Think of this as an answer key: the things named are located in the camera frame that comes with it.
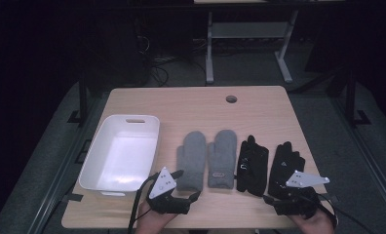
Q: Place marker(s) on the person's left hand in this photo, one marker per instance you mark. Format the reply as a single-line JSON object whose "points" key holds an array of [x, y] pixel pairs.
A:
{"points": [[150, 222]]}

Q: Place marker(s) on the white plastic bin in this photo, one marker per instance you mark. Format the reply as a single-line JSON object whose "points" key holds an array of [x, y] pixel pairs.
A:
{"points": [[123, 156]]}

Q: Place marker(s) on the black tape strip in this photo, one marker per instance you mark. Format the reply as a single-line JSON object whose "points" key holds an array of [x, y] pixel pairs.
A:
{"points": [[73, 197]]}

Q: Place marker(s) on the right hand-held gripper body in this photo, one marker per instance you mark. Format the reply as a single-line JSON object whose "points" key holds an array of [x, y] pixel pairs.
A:
{"points": [[303, 179]]}

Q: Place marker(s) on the plain grey mitten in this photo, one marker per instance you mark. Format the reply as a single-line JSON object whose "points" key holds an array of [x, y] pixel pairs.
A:
{"points": [[191, 162]]}

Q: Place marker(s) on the black metal stand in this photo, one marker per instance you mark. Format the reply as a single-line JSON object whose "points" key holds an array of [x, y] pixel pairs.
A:
{"points": [[351, 97], [83, 97]]}

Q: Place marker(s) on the black glove with triangle logo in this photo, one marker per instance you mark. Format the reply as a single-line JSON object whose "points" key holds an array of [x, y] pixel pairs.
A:
{"points": [[283, 162]]}

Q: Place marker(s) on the grey metal desk frame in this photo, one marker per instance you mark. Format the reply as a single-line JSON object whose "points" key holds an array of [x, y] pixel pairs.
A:
{"points": [[246, 30]]}

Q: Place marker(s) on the person's right hand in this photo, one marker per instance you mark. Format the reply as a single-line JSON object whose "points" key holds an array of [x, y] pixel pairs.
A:
{"points": [[316, 224]]}

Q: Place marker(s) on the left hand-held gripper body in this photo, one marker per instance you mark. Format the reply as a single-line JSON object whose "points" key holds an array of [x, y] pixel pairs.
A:
{"points": [[163, 183]]}

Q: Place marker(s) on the black glove with white mark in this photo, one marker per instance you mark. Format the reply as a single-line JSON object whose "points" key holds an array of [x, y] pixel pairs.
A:
{"points": [[252, 169]]}

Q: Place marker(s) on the grey mitten with label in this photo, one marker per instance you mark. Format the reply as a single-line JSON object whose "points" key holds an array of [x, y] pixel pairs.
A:
{"points": [[222, 156]]}

